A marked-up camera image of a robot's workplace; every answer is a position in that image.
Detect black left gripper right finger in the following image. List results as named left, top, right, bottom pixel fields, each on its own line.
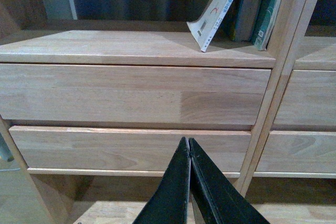
left=189, top=138, right=269, bottom=223

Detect wooden drawer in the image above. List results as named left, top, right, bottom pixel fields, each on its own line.
left=274, top=70, right=335, bottom=127
left=9, top=126, right=251, bottom=175
left=1, top=64, right=270, bottom=127
left=256, top=131, right=335, bottom=174

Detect wooden bookshelf right unit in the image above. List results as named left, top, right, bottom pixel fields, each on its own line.
left=240, top=0, right=336, bottom=224

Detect upper right wooden drawer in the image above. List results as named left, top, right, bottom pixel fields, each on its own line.
left=274, top=70, right=335, bottom=127

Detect wooden bookshelf left unit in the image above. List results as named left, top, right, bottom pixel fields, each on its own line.
left=0, top=0, right=316, bottom=224

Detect wooden bookshelf unit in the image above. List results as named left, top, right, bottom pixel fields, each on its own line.
left=0, top=0, right=316, bottom=224
left=240, top=0, right=336, bottom=224

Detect colourful green cartoon book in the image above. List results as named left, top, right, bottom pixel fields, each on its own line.
left=228, top=0, right=271, bottom=42

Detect upper left wooden drawer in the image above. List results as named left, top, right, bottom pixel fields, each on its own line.
left=1, top=64, right=270, bottom=127

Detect lower right wooden drawer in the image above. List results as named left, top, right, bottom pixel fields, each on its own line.
left=256, top=131, right=335, bottom=174

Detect green patterned thin book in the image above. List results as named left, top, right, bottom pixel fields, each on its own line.
left=251, top=0, right=281, bottom=51

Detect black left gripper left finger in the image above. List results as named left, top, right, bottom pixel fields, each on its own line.
left=134, top=137, right=191, bottom=223

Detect lower left wooden drawer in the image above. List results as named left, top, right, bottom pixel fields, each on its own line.
left=9, top=126, right=251, bottom=175

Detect white paperback story book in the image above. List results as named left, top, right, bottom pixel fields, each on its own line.
left=187, top=0, right=234, bottom=52

